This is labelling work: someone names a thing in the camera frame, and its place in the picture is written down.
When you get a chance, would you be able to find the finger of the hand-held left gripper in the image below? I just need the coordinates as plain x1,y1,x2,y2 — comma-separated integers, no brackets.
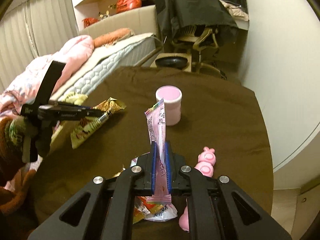
81,106,108,118

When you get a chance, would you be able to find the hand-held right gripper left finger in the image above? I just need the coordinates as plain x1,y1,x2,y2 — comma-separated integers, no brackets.
27,141,158,240

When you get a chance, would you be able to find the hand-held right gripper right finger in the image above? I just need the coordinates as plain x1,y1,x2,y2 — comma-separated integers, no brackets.
164,141,292,240

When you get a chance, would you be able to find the green-gold snack packet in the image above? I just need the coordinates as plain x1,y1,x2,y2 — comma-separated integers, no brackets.
71,97,127,149

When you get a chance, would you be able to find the pink stick wrapper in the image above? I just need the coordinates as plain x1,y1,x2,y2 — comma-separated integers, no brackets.
144,99,173,204

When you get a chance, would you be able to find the green patterned cloth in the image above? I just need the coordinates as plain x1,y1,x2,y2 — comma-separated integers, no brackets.
5,118,34,145

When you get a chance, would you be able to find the pink pig toy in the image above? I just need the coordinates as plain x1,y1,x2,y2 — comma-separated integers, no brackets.
179,147,216,232

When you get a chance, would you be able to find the grey quilted mattress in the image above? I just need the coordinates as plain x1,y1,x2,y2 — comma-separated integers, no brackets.
52,33,160,100

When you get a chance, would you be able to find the pink and white cup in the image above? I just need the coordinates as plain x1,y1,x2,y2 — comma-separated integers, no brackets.
155,85,183,126

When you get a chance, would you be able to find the pink printed quilt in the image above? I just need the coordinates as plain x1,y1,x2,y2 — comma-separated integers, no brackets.
0,35,95,120

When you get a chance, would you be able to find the brown tablecloth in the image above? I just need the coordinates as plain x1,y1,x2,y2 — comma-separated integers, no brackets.
26,66,273,240

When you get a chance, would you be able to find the orange plush pillow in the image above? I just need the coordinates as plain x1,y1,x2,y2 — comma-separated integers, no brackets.
93,27,132,47

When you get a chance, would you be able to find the white pleated curtain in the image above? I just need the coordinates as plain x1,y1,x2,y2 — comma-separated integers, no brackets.
0,0,78,90

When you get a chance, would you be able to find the orange fleece clothing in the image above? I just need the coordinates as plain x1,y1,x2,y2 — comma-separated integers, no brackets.
0,119,42,230

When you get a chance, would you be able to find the small red plastic bag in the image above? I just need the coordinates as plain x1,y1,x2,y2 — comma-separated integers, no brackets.
82,17,99,27

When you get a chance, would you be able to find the black round object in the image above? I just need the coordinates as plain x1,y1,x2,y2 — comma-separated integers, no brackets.
155,57,188,69

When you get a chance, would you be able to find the beige low stand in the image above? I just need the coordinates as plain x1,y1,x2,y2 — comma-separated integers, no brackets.
150,52,193,72

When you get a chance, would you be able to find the beige bed headboard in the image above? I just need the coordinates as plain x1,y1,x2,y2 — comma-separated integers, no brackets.
79,5,160,40

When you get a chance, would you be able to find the large red plastic bag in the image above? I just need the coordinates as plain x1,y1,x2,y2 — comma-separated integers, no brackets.
116,0,142,13

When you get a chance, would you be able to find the beige office chair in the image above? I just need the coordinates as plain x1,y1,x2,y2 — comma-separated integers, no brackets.
164,25,228,80

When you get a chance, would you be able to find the dark cloth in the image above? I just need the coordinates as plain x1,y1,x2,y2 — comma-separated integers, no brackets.
155,0,238,39

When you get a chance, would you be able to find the beige cloth pile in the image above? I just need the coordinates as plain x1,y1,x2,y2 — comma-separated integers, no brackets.
220,0,250,22

